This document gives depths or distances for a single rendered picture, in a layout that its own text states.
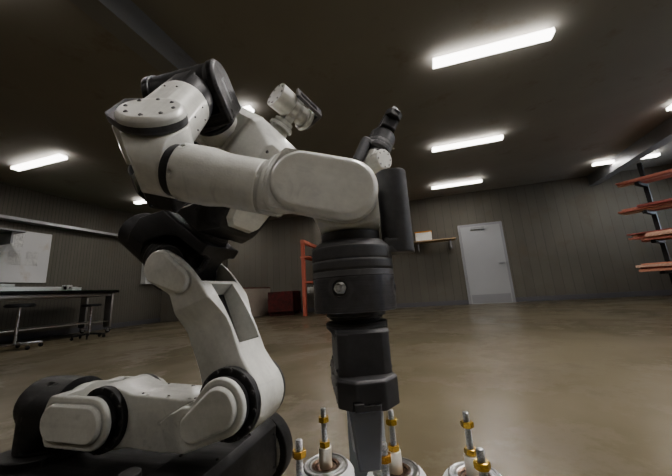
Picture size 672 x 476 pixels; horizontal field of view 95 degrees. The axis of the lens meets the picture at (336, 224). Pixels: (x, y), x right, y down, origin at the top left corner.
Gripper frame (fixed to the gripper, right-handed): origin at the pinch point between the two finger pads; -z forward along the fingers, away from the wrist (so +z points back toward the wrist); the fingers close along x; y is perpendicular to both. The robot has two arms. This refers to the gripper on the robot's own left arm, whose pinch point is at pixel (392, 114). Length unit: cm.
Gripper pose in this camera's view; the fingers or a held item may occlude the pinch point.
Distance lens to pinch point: 117.6
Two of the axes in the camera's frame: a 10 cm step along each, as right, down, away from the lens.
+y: -9.0, -4.2, -0.6
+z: -3.7, 8.5, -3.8
